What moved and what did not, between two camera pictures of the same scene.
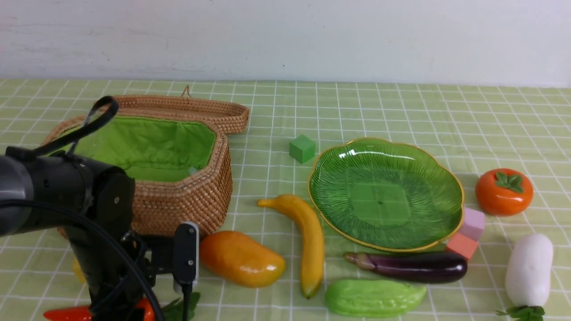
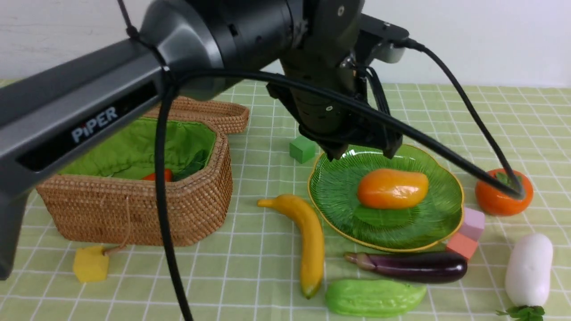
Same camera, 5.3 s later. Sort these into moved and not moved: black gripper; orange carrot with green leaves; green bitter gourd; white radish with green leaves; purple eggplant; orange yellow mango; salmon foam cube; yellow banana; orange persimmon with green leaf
Moved: orange yellow mango; black gripper; orange carrot with green leaves
Not moved: white radish with green leaves; green bitter gourd; salmon foam cube; yellow banana; purple eggplant; orange persimmon with green leaf
